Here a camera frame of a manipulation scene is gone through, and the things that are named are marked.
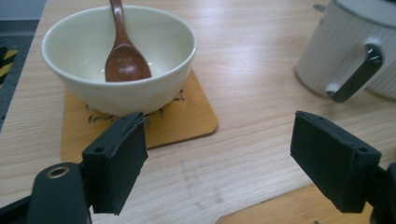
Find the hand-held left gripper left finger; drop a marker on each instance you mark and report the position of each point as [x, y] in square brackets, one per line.
[115, 165]

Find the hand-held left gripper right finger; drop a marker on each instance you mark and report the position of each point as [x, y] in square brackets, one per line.
[333, 161]

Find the cream ceramic bowl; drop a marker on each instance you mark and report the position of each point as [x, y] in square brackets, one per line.
[124, 96]

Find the brown wooden spoon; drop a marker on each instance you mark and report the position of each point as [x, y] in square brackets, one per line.
[124, 62]

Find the white ribbed mug black rim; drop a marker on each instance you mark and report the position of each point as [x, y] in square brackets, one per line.
[333, 46]

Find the wooden coaster with cut pattern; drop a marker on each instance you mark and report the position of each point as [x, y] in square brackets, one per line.
[186, 121]
[295, 208]

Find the black stand with striped base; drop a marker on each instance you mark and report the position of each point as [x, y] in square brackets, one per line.
[7, 62]

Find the pale blue partition panel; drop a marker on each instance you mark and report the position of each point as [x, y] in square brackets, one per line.
[21, 9]

